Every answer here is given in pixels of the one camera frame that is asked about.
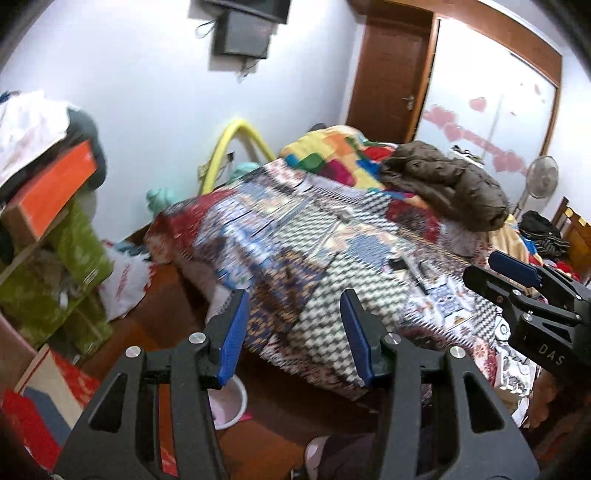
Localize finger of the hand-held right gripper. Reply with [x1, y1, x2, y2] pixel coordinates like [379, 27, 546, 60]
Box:
[462, 265, 550, 320]
[488, 250, 589, 303]

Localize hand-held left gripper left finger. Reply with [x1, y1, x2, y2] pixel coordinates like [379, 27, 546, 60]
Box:
[53, 288, 252, 480]

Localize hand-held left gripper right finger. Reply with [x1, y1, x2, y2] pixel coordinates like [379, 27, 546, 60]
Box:
[339, 288, 541, 480]

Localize beige blanket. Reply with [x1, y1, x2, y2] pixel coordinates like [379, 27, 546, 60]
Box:
[488, 217, 533, 265]

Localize pile of black clothes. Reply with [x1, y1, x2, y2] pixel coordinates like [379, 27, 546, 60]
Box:
[518, 210, 574, 267]

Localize wooden chair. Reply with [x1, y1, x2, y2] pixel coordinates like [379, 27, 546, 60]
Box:
[551, 196, 591, 280]

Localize patterned bedspread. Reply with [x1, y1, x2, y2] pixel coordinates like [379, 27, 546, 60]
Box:
[145, 159, 532, 398]

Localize white standing fan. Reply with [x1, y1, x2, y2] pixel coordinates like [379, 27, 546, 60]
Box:
[514, 154, 560, 219]

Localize brown padded jacket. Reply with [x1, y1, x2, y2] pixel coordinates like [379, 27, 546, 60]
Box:
[378, 141, 511, 232]

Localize pink slipper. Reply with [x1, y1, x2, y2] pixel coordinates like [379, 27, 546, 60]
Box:
[304, 436, 331, 477]

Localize white plastic bag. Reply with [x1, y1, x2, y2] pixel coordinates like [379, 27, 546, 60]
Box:
[99, 247, 154, 322]

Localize teal plush toy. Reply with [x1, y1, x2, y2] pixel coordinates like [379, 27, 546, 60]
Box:
[228, 161, 260, 186]
[145, 186, 179, 216]

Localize green patterned box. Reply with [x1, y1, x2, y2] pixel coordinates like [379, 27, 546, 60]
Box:
[0, 198, 116, 352]

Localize colourful patchwork blanket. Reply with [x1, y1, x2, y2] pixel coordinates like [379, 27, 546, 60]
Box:
[279, 124, 403, 193]

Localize yellow hoop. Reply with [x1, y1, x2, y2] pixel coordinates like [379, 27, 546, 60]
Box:
[198, 119, 274, 195]

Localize frosted glass sliding door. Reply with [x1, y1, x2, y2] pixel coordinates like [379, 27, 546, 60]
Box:
[406, 0, 565, 185]

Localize red flat box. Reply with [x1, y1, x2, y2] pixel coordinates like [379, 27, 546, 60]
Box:
[0, 346, 103, 472]

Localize brown wooden door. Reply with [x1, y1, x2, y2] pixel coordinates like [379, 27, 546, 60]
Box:
[345, 0, 438, 145]

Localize orange cardboard box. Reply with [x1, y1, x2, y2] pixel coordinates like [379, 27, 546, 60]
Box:
[2, 138, 100, 241]

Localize dark grey cloth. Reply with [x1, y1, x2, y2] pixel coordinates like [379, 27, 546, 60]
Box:
[65, 106, 110, 191]

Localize white cloth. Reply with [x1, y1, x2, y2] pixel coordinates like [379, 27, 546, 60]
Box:
[0, 90, 74, 186]

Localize black wall-mounted box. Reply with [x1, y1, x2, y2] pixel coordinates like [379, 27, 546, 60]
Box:
[211, 11, 278, 60]

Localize black hanging cable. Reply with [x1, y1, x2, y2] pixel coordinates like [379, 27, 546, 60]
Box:
[194, 17, 219, 41]

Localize black wall television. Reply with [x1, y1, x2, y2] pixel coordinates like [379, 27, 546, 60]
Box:
[203, 0, 293, 25]

